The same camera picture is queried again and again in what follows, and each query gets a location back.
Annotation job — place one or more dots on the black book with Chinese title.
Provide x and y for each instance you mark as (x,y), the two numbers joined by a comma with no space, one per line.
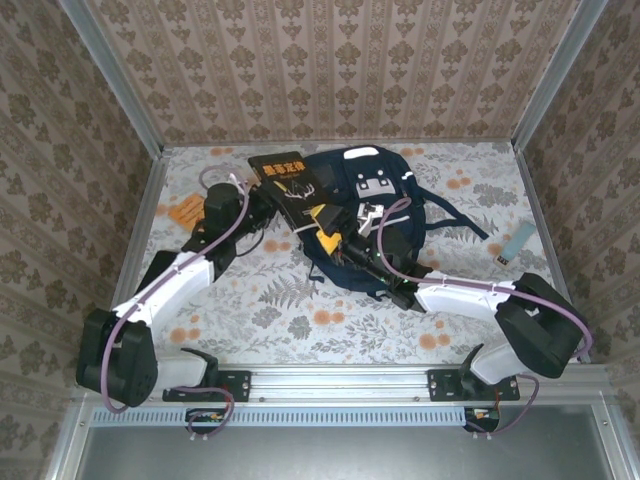
(290,185)

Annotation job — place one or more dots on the orange Huckleberry Finn paperback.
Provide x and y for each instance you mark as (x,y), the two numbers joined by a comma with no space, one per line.
(186,212)

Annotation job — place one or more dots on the navy blue backpack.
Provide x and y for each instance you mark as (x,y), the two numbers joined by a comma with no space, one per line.
(350,165)

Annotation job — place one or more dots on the light blue pencil box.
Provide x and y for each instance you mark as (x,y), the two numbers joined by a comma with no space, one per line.
(517,240)

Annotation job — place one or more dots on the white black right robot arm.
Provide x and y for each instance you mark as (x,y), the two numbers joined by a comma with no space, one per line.
(460,300)

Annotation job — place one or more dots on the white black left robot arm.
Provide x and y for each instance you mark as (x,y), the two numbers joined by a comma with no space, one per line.
(170,285)

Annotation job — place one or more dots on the floral patterned table cover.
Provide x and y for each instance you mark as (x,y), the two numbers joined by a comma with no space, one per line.
(350,340)

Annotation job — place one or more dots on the grey metal panel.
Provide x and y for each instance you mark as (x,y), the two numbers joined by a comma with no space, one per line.
(340,455)

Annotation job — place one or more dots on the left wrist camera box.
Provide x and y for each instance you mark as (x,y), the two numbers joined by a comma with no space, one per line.
(236,179)

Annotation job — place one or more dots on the aluminium side rail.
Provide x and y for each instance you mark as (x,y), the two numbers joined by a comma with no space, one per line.
(145,225)
(545,225)

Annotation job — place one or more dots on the aluminium front rail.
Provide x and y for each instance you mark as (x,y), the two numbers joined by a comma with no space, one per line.
(340,382)

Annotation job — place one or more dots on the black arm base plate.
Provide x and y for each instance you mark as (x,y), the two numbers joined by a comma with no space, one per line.
(240,385)
(440,385)

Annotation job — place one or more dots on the aluminium corner post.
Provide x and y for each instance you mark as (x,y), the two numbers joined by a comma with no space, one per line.
(115,80)
(560,75)

